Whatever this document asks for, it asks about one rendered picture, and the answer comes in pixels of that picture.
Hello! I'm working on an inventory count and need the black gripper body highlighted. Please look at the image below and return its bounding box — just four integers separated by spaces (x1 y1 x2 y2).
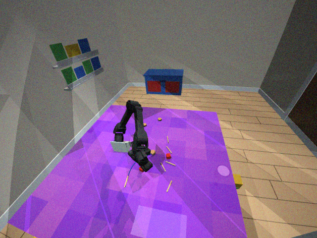
128 149 153 172

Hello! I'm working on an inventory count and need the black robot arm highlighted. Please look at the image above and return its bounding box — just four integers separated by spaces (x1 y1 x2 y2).
113 100 151 166

